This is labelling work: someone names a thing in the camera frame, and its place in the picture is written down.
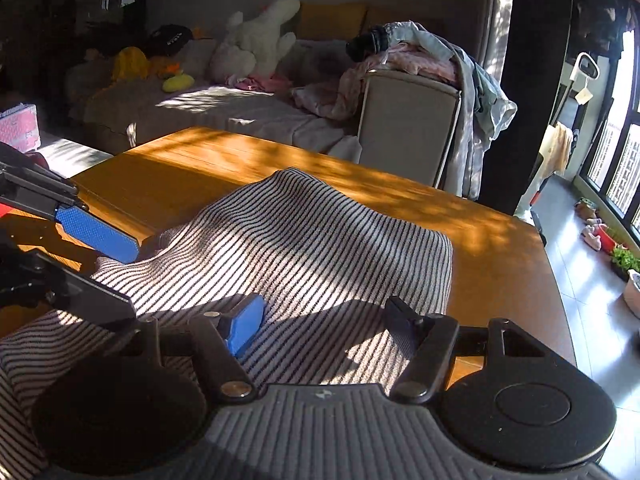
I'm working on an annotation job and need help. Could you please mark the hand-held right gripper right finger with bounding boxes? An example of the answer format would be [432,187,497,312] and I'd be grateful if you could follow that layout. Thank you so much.
[385,296,551,405]

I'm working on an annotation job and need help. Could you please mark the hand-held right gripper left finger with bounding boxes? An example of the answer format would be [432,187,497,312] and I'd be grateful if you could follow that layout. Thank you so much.
[120,294,267,401]

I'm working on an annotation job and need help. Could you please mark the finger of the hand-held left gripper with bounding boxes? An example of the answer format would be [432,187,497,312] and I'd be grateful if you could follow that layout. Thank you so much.
[0,142,142,266]
[0,247,136,333]

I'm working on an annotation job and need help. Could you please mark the striped knit garment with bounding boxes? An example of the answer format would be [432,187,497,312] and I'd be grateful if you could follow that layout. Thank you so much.
[0,167,455,466]

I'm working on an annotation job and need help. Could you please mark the grey chair with clothes pile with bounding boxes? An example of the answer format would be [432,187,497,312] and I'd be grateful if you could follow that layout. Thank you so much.
[385,20,518,201]

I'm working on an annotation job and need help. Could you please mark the pink clothes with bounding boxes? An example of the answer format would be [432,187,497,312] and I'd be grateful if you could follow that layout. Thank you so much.
[340,42,461,121]

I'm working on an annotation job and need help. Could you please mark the white side table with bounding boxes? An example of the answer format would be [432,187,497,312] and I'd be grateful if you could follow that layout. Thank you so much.
[37,132,115,179]

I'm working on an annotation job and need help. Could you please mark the pink box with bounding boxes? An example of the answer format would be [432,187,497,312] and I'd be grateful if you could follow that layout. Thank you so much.
[0,104,41,152]

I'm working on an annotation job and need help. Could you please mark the yellow duck toy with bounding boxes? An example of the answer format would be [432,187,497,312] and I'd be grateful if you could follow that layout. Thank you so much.
[162,72,196,93]

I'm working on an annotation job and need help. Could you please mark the yellow plush toy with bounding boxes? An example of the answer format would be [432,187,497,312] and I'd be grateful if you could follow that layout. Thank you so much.
[111,46,151,81]

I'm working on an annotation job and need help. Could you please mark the grey covered sofa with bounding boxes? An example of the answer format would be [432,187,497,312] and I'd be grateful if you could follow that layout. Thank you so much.
[65,2,371,156]

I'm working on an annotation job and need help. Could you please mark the orange toy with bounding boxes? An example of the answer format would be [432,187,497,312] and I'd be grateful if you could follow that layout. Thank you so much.
[150,57,181,78]

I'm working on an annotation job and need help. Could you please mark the grey upholstered chair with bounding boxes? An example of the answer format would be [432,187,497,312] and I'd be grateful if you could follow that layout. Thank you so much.
[357,70,463,191]

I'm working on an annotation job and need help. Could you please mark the black bag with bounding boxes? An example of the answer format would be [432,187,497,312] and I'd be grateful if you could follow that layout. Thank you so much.
[145,24,195,58]

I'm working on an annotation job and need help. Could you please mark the pink figurine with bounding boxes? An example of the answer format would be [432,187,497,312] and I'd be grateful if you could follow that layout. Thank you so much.
[580,222,603,251]

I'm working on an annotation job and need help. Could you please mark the pink cloth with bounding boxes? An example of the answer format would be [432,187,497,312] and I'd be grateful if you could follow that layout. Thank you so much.
[225,72,293,93]

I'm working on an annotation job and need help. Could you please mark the cream towel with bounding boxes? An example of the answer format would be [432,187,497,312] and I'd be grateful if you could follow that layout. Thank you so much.
[537,122,573,178]

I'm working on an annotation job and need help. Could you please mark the tray of green seedlings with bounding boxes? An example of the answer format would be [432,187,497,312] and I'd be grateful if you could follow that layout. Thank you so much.
[610,245,640,281]

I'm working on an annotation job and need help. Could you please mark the pink and white basin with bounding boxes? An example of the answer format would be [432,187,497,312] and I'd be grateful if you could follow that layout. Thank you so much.
[622,270,640,318]

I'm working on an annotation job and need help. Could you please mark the white crumpled blanket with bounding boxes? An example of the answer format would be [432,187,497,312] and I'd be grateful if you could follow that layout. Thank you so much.
[292,77,361,121]

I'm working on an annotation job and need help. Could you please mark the white plush toy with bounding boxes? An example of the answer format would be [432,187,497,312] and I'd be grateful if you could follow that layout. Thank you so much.
[209,0,301,83]

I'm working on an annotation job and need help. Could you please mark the black framed window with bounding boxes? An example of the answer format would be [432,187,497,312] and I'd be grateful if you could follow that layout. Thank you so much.
[580,25,640,233]

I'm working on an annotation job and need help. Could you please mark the dark curtain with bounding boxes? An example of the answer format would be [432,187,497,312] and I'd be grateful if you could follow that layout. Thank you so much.
[500,0,576,216]

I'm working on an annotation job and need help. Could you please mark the grey pillow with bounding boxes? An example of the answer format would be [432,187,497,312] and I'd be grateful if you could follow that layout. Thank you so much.
[292,40,361,91]

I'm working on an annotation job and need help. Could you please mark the black cloth item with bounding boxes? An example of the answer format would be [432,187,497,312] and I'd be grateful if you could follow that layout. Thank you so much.
[346,27,396,61]

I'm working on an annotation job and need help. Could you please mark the light curtain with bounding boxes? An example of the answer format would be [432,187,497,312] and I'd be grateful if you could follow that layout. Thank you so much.
[475,0,516,96]

